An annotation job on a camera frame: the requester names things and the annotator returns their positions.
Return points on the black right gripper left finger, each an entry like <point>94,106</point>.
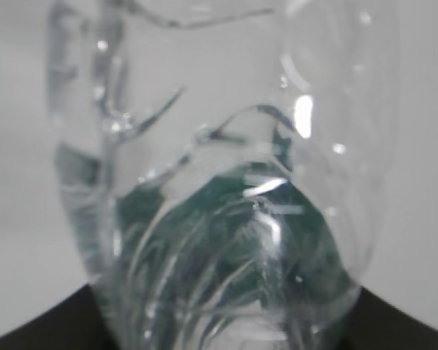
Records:
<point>74,324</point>

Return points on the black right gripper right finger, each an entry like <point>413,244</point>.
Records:
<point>374,324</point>

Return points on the clear water bottle green label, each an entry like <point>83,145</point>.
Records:
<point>220,163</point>

